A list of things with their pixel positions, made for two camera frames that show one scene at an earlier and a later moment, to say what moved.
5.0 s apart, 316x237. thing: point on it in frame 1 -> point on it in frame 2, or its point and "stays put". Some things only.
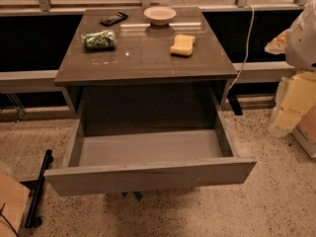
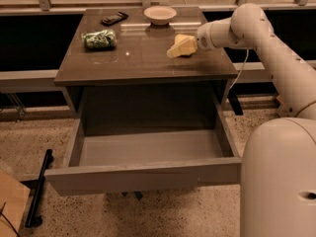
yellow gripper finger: [294, 96] -> [207, 39]
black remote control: [118, 18] stays put
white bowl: [160, 15] stays put
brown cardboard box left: [14, 197] stays put
